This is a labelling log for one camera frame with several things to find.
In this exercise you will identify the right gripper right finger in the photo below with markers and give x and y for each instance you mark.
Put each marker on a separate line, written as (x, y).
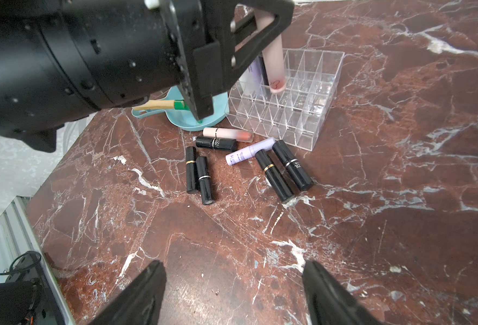
(328, 301)

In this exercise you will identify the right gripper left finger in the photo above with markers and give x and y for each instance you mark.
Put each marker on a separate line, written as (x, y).
(140, 302)

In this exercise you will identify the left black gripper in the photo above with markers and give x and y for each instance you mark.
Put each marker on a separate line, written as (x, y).
(211, 54)

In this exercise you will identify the lavender lip balm tube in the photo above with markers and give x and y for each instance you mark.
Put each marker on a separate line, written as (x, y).
(251, 79)

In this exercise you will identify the pink lip gloss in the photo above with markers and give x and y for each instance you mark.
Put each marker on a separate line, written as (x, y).
(273, 54)
(237, 134)

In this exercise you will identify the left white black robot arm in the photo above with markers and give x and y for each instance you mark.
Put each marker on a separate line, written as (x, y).
(61, 61)

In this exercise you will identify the clear acrylic lipstick organizer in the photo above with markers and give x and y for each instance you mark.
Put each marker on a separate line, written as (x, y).
(296, 115)

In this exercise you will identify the teal plastic dustpan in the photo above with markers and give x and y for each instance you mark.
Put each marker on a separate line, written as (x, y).
(185, 120)

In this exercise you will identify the black lipstick horizontal top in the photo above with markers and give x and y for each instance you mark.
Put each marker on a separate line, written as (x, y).
(228, 145)

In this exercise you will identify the small lavender lip tube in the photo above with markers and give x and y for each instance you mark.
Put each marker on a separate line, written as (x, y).
(249, 151)

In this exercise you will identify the black lipstick gold band right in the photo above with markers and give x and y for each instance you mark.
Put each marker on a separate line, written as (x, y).
(274, 177)

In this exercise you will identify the black lipstick silver band right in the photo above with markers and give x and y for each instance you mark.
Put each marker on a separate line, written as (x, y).
(292, 165)

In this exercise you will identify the green brush wooden handle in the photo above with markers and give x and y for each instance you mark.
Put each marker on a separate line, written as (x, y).
(155, 105)

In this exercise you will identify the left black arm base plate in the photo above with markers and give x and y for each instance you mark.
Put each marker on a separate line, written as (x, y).
(25, 295)

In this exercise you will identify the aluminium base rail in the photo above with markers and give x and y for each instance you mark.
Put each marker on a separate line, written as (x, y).
(17, 237)

